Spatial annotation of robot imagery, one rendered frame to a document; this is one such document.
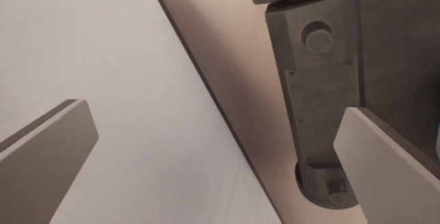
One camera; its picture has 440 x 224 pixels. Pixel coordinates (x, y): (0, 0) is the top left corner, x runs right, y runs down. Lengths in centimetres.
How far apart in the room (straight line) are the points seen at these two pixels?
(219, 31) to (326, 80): 32
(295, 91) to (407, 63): 20
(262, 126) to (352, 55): 40
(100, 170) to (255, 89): 49
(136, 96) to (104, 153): 10
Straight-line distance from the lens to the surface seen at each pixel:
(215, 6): 62
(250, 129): 76
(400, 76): 52
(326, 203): 68
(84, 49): 35
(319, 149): 55
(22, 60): 30
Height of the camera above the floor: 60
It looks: 57 degrees down
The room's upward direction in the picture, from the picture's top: 155 degrees counter-clockwise
